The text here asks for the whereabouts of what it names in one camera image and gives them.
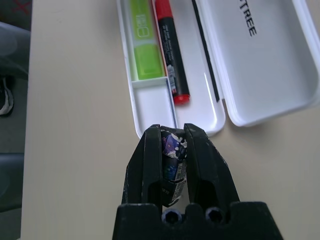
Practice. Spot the black marker with red cap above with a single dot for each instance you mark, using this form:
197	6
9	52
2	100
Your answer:
172	55

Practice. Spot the grey robot left leg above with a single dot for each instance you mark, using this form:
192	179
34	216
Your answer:
12	50

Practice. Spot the grey robot right leg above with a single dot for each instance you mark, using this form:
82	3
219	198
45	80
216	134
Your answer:
10	175

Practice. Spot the black white robot foot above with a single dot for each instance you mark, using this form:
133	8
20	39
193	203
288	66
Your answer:
6	97

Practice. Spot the white plastic pencil case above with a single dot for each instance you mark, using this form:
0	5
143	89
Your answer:
262	75

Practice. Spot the green highlighter pen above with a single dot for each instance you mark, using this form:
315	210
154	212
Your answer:
145	37

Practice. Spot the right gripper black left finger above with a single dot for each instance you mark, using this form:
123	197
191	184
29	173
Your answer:
142	170

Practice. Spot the grey robot leg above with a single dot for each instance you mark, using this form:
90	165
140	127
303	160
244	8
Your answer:
10	175
12	50

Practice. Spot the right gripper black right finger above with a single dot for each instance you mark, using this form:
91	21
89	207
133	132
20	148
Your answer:
207	175

